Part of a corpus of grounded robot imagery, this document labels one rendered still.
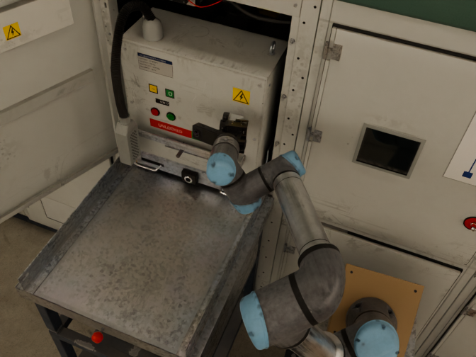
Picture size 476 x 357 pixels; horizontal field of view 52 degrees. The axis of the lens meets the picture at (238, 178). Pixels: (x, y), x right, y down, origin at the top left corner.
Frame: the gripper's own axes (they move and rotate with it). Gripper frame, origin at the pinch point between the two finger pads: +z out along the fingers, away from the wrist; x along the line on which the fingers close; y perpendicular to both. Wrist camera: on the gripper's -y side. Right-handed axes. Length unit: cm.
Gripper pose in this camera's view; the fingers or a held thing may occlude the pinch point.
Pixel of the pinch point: (227, 116)
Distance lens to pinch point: 156.9
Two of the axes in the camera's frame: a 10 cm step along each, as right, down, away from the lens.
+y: 9.9, 1.1, -0.4
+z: 0.9, -5.2, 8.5
